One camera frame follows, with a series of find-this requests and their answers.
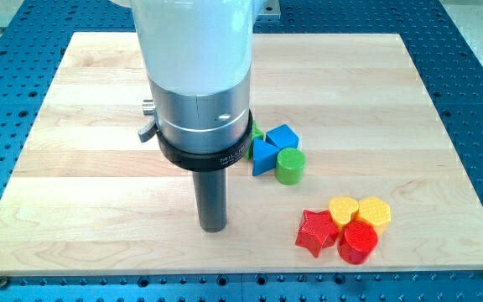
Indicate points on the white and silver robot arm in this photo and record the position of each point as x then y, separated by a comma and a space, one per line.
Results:
198, 58

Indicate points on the green star block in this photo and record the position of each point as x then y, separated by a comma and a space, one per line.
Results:
256, 133

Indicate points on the blue triangle block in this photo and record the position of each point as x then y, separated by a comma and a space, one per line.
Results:
264, 156

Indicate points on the blue cube block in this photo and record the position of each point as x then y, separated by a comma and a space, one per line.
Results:
282, 137

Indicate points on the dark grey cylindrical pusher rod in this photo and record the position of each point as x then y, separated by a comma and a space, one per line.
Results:
210, 194

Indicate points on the green cylinder block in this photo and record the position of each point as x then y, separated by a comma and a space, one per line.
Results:
290, 163

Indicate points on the red star block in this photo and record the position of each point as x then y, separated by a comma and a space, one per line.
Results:
316, 232

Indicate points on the yellow heart block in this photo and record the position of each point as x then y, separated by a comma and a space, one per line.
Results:
342, 210

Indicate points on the red cylinder block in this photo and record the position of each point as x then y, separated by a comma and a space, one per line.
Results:
358, 241

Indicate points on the grey metal mounting plate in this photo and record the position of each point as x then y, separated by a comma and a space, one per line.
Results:
268, 9

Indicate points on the yellow hexagon block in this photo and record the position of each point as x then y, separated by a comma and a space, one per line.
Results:
374, 212

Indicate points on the light wooden board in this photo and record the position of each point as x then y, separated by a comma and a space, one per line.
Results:
88, 198

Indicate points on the blue perforated metal base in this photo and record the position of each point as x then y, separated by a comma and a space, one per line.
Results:
34, 43

